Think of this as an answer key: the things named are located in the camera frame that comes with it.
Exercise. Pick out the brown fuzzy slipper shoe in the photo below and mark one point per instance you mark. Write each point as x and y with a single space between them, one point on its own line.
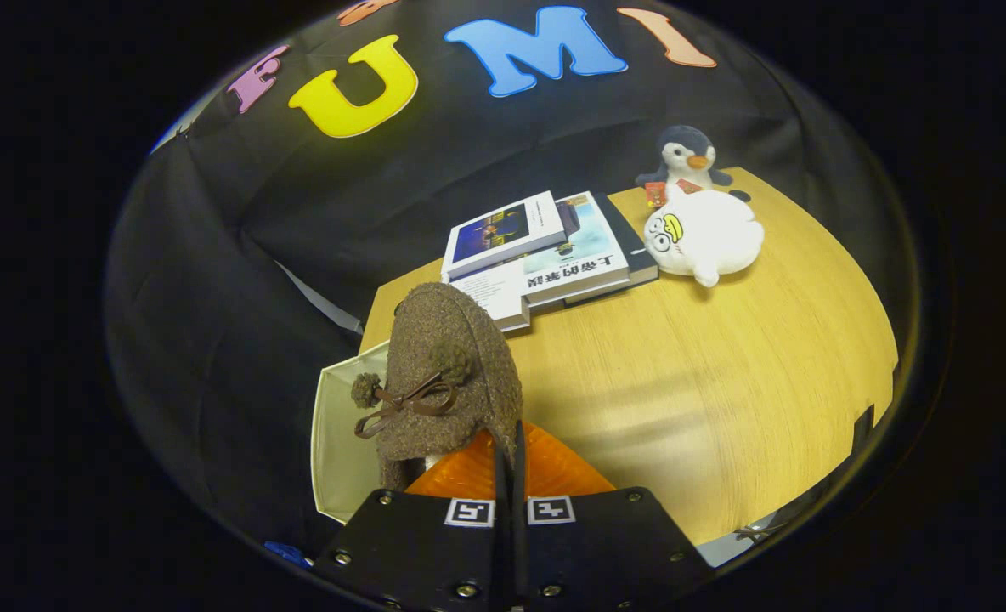
443 340

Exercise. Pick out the book with light blue cover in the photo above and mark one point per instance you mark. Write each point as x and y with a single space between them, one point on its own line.
588 255

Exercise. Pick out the grey penguin plush toy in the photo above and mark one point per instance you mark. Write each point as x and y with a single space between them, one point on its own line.
686 153

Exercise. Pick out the black book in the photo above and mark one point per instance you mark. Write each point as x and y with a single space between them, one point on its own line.
639 255

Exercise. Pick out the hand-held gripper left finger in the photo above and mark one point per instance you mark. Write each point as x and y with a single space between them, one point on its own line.
418 552

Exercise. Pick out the small book dark blue cover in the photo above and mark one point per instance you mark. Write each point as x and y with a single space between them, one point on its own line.
503 234

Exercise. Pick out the white plush toy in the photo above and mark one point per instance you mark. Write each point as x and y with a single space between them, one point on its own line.
711 238

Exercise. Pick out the large white book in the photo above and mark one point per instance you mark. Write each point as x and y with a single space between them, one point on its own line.
499 302

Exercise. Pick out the black backdrop cloth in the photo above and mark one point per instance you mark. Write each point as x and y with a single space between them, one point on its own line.
214 297

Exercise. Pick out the blue object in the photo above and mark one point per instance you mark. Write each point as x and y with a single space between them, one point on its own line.
286 554

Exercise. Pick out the green fabric storage box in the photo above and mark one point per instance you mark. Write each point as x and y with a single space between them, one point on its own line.
337 459

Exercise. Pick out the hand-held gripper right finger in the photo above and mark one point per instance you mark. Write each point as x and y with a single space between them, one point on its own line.
605 552

